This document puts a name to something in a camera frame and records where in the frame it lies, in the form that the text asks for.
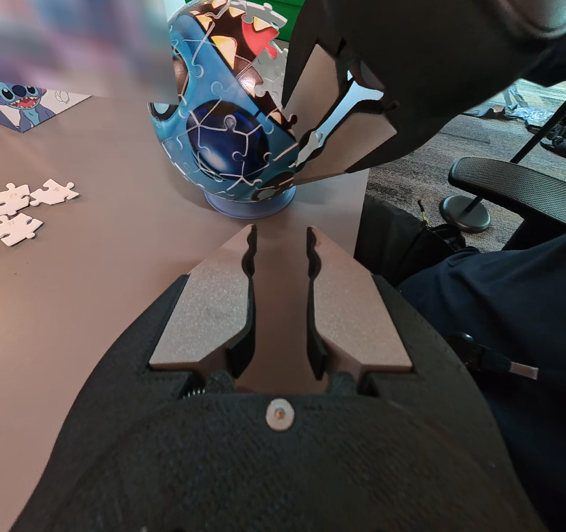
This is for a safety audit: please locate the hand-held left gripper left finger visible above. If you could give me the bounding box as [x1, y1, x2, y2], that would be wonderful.
[149, 225, 257, 380]

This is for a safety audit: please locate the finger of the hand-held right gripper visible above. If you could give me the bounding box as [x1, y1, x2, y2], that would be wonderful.
[285, 36, 352, 144]
[293, 98, 399, 186]

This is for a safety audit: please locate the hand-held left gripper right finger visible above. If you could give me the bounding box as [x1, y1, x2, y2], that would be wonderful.
[306, 226, 413, 381]

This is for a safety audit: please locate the white puzzle piece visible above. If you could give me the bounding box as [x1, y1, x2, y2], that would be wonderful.
[30, 179, 80, 207]
[295, 129, 324, 169]
[0, 183, 32, 217]
[0, 213, 44, 247]

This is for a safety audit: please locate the blue cartoon puzzle ball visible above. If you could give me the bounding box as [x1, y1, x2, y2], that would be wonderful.
[148, 0, 298, 201]

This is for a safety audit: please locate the person's right forearm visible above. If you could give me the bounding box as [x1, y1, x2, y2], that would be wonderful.
[521, 42, 566, 88]

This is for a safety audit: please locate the cartoon printed puzzle box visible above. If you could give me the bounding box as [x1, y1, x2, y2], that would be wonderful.
[0, 81, 92, 133]

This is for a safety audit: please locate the black bag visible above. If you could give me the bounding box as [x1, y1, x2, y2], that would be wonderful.
[354, 194, 467, 286]

